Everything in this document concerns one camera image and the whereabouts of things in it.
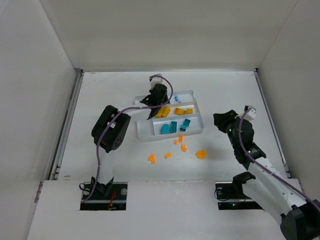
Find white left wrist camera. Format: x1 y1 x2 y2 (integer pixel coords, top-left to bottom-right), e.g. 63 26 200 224
149 73 163 89

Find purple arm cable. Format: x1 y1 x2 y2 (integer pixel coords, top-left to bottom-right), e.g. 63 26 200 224
81 74 174 204
237 107 320 213

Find teal long duplo brick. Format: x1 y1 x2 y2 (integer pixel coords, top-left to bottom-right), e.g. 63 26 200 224
169 121 177 134

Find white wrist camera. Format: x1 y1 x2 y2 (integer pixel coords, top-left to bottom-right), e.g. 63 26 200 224
244 105 257 121
149 73 163 89

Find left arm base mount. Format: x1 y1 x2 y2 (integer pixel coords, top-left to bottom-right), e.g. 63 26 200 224
79 177 128 211

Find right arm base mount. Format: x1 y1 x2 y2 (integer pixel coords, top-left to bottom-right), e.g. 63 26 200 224
214 171 263 211

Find yellow long duplo brick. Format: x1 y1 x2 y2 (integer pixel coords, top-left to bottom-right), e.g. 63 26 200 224
174 107 187 116

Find white divided plastic tray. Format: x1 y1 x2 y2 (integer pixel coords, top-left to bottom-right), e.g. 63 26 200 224
136 90 204 142

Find yellow small duplo brick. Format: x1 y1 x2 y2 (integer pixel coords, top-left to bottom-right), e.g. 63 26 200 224
186 108 193 114

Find orange half-round lego piece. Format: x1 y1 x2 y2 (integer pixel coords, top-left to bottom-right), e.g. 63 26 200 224
195 149 207 159

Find orange round lego piece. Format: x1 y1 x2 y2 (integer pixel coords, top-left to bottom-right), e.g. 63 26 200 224
181 144 188 152

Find orange small lego plates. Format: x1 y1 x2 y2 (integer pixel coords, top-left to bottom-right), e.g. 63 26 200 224
148 154 156 164

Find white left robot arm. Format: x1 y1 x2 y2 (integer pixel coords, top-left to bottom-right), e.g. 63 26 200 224
88 83 170 197

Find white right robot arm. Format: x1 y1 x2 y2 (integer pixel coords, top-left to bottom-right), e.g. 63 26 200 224
213 106 320 240

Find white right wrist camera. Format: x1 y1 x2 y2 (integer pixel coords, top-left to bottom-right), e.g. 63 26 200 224
244 105 257 121

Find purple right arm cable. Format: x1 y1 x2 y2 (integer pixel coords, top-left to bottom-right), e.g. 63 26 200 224
237 107 320 213

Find teal rounded duplo block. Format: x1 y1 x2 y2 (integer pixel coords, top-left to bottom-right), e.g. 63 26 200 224
160 124 170 135

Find orange narrow lego brick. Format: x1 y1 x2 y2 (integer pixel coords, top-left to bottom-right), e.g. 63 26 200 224
179 135 184 143

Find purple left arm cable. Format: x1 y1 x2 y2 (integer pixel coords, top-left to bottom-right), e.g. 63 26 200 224
81 74 174 204

